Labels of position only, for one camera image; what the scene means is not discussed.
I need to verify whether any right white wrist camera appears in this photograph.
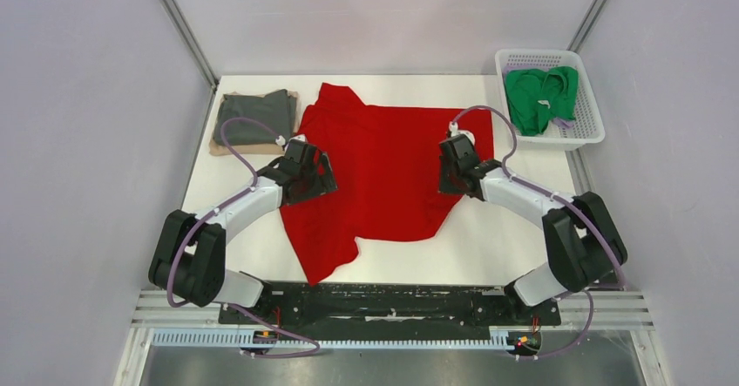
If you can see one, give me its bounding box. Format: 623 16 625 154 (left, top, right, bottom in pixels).
447 123 476 146

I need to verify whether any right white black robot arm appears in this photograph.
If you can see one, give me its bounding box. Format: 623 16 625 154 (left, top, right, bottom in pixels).
439 134 627 323

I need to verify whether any folded dark grey t-shirt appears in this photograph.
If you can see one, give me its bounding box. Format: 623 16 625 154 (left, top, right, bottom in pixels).
213 89 298 146

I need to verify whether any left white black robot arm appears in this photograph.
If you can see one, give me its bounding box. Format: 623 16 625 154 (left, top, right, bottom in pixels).
148 137 337 323

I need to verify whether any red t-shirt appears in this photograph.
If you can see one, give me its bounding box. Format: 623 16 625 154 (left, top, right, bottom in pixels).
280 83 462 286

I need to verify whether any white plastic basket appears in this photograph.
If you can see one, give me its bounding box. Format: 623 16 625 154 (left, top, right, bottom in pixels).
495 49 605 151

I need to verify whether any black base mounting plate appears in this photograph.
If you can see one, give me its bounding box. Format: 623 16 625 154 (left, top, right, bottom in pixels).
249 281 561 341

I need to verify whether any white slotted cable duct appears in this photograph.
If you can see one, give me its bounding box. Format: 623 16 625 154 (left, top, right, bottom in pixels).
152 328 540 351

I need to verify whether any green t-shirt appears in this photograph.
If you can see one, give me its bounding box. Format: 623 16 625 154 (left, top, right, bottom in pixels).
504 66 580 137

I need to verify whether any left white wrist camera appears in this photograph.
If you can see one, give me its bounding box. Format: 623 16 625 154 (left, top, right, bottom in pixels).
275 134 307 151

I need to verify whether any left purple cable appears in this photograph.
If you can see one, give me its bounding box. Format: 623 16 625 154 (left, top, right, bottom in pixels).
166 116 322 360

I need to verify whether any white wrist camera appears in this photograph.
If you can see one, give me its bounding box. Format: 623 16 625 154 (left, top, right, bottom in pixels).
447 123 476 146
275 134 307 151

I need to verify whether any aluminium frame rail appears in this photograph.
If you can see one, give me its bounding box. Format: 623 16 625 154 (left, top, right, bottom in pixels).
131 290 654 332

